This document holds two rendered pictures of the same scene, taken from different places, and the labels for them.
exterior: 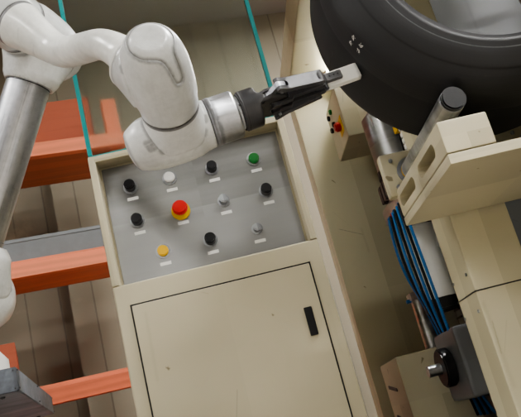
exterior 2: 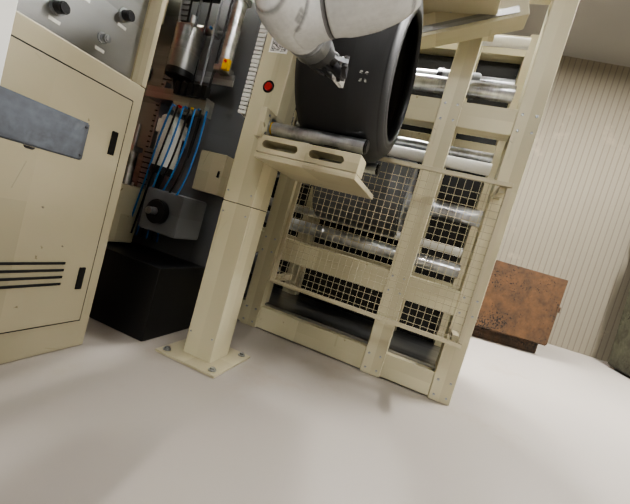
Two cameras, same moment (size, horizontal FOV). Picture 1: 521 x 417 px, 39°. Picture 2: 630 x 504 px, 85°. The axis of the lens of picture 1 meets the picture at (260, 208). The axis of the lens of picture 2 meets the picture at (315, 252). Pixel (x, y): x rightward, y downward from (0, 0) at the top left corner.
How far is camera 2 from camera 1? 1.05 m
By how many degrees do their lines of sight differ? 69
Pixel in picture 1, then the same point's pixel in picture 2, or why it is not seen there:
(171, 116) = (349, 32)
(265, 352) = not seen: hidden behind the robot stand
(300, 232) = (130, 70)
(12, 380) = (80, 141)
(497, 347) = (243, 239)
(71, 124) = not seen: outside the picture
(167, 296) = not seen: outside the picture
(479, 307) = (247, 215)
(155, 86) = (388, 18)
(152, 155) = (292, 23)
